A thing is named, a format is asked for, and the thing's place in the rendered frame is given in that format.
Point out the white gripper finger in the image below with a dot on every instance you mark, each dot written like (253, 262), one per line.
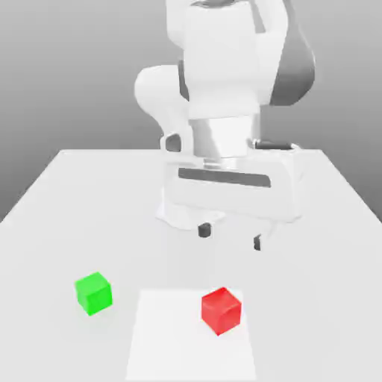
(258, 241)
(204, 230)

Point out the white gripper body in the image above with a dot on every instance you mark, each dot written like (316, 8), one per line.
(232, 198)

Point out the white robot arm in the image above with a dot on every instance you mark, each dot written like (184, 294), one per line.
(220, 59)

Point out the small red cube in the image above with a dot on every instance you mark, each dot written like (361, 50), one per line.
(221, 310)

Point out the small green cube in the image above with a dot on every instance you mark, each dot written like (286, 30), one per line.
(93, 293)

